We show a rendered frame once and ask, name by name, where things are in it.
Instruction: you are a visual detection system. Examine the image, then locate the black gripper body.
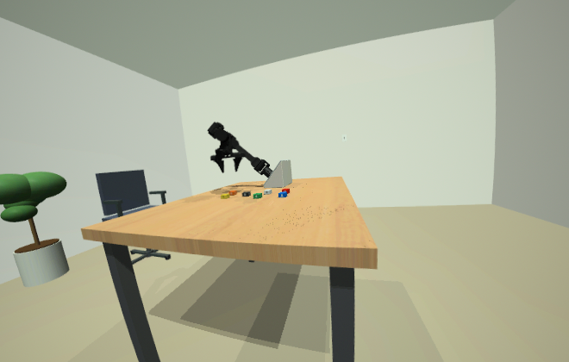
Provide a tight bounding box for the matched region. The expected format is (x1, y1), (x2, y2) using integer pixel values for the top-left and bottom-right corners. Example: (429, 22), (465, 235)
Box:
(210, 142), (245, 160)

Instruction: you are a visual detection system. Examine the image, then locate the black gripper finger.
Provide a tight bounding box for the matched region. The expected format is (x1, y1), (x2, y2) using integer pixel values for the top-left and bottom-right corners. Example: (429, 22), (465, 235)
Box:
(232, 158), (242, 172)
(214, 160), (224, 173)

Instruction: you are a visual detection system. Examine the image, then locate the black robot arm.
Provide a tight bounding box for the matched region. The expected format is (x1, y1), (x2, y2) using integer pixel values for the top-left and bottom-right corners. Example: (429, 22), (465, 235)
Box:
(207, 122), (273, 178)

